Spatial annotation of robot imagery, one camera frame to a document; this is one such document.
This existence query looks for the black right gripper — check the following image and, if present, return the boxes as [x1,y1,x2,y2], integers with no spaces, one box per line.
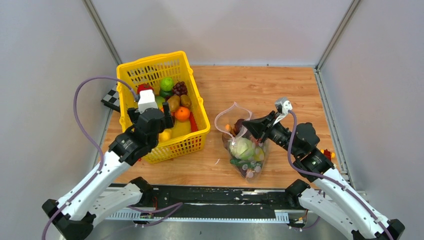
[241,110,300,157]

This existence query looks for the dark purple mangosteen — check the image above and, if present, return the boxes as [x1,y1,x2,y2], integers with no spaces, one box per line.
[233,118,245,135]

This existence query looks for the green white cabbage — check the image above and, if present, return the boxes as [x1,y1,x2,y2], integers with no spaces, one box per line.
[229,138,256,160]

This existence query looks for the yellow lemon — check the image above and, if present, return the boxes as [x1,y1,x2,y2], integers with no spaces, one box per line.
[253,146,265,162]

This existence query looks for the clear zip top bag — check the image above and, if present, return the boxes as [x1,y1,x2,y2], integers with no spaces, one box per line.
[214,102,270,183]

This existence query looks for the green bell pepper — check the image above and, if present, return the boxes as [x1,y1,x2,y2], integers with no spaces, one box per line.
[229,158,264,171]

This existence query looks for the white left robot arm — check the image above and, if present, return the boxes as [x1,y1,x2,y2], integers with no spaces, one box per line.
[42,102,174,240]

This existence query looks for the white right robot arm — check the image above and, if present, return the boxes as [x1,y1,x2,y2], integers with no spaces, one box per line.
[242,111,405,240]

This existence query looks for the yellow green mango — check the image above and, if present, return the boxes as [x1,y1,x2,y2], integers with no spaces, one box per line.
[155,95,166,109]

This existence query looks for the yellow fruit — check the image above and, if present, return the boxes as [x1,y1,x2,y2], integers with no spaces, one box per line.
[158,129,173,143]

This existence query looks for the brown pear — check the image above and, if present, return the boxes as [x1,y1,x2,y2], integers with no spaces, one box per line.
[167,95,181,113]

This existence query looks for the orange tangerine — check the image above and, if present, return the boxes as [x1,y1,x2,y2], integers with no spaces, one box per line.
[174,106,191,122]

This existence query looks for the red tomato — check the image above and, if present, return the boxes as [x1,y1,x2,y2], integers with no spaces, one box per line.
[136,83,154,95]

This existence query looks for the brown kiwi potato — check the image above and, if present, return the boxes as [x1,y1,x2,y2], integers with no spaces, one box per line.
[180,94,192,109]

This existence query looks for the dark purple grapes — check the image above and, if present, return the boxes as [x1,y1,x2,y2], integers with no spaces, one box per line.
[172,81,188,96]

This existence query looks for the red chili pepper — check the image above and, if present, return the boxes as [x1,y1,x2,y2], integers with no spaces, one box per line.
[189,112,199,133]

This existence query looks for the black white checkerboard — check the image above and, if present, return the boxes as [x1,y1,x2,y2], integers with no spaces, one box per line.
[101,85,120,113]

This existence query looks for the yellow plastic basket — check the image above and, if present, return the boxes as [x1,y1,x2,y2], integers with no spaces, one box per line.
[116,51,211,164]

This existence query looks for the red toy piece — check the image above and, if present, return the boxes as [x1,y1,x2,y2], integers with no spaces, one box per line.
[320,149,336,161]

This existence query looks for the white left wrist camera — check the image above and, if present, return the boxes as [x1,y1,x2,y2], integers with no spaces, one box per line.
[137,89,158,114]

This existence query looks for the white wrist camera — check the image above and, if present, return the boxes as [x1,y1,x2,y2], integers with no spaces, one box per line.
[273,97,293,125]
[137,89,158,114]

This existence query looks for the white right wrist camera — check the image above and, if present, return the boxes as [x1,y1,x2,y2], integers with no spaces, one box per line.
[273,97,293,125]

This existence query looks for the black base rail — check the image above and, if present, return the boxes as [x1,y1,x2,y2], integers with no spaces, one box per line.
[134,185,306,221]

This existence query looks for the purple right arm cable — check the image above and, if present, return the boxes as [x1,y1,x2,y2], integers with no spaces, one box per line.
[286,110,397,240]

